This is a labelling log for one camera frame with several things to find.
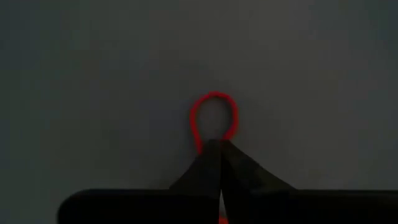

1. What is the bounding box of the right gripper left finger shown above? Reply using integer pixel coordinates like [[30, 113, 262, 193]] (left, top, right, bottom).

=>
[[57, 139, 222, 224]]

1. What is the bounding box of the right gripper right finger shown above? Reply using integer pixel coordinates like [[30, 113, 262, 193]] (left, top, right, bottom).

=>
[[221, 140, 398, 224]]

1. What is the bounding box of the red rubber band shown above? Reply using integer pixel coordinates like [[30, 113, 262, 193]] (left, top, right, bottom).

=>
[[188, 90, 240, 224]]

